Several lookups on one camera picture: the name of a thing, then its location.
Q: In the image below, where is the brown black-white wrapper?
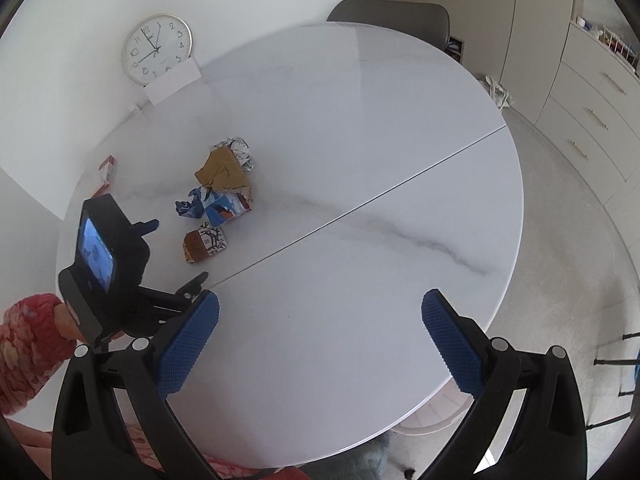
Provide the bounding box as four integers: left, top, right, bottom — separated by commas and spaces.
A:
182, 222, 228, 263

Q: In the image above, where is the blue wrapper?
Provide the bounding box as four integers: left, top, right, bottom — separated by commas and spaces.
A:
175, 188, 205, 219

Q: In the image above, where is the blue white snack packet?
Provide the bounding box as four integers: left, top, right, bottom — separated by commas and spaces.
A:
202, 188, 252, 228

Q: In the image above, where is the brown paper wrapper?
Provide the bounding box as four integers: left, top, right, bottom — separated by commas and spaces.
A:
194, 146, 250, 192

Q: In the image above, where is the printed white paper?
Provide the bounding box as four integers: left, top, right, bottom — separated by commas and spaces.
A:
210, 136, 255, 172

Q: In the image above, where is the red knitted sleeve forearm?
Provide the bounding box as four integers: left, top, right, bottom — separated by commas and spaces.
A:
0, 294, 76, 416

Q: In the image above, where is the person's left hand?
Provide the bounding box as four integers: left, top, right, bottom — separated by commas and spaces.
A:
53, 304, 85, 342

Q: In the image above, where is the red white cigarette box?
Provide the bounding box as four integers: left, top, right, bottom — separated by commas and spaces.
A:
89, 155, 117, 198

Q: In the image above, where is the white card stand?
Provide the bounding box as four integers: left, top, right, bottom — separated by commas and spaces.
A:
144, 58, 202, 105

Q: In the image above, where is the white cloth bag on floor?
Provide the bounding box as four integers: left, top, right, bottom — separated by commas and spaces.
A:
480, 75, 513, 110

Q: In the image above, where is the beige drawer unit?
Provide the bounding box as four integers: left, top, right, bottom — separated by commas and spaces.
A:
531, 19, 640, 221

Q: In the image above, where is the grey chair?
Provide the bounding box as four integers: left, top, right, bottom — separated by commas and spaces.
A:
326, 0, 450, 50

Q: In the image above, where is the black camera display box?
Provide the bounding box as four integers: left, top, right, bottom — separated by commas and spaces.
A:
76, 194, 151, 294

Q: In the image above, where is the table pedestal base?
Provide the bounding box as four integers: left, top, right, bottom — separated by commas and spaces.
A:
393, 378, 473, 437

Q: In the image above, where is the round white wall clock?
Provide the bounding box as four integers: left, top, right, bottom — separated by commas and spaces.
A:
122, 13, 193, 87

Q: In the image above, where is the beige wall cabinet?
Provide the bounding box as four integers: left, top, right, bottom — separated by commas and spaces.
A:
397, 0, 574, 122

